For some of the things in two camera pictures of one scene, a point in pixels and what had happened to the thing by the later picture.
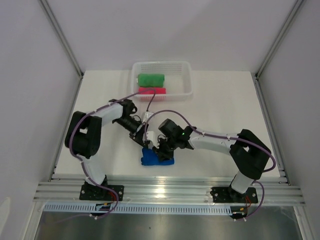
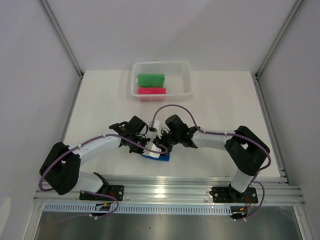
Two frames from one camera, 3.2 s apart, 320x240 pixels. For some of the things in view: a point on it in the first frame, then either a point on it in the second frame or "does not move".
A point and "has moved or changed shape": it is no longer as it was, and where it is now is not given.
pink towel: x=150 y=90 does not move
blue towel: x=150 y=158 has moved or changed shape
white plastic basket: x=178 y=79 does not move
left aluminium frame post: x=62 y=37 does not move
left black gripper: x=138 y=134 to x=140 y=152
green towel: x=151 y=80 does not move
